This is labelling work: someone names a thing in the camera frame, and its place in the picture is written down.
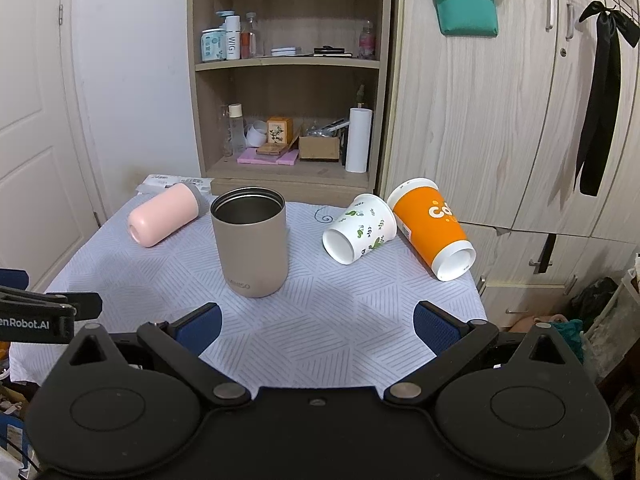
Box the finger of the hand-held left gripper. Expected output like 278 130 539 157
0 269 29 292
0 285 103 321

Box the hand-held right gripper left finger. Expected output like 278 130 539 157
65 302 251 408

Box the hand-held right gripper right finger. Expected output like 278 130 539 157
384 301 583 407

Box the orange paper cup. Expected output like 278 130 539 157
386 178 477 282

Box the pink cup with grey lid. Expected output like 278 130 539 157
127 182 211 248

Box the white leaf print paper cup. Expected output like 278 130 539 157
322 194 398 265

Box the beige steel tumbler cup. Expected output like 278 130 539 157
210 187 290 299

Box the white patterned table cloth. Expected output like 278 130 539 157
10 199 488 386

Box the teal cloth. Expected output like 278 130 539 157
550 319 585 362

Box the white tissue packet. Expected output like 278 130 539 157
137 174 213 196

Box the white door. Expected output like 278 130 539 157
0 0 108 292

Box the dark cloth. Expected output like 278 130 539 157
572 277 619 332

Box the pink flat box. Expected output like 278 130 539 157
237 148 300 166

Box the white laundry basket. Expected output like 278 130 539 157
585 255 640 396

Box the clear bottle with beige cap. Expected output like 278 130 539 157
227 104 246 157

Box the white paper roll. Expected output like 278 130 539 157
345 107 373 173

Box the wooden wardrobe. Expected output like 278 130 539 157
378 0 640 331

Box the yellow floral box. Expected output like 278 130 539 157
266 116 294 146

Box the brown cardboard box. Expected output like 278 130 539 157
298 136 341 162

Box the silver metal clutter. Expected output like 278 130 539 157
304 119 349 139

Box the wooden shelf unit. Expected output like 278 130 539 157
187 0 393 207

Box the black ribbon bow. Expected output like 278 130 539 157
575 1 640 197

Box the white green label jar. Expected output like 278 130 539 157
201 28 227 62

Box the white tall bottle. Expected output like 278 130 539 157
225 16 242 61

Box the clear bottle with red liquid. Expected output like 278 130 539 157
240 12 258 59

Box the pink small bottle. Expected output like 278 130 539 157
358 21 376 58

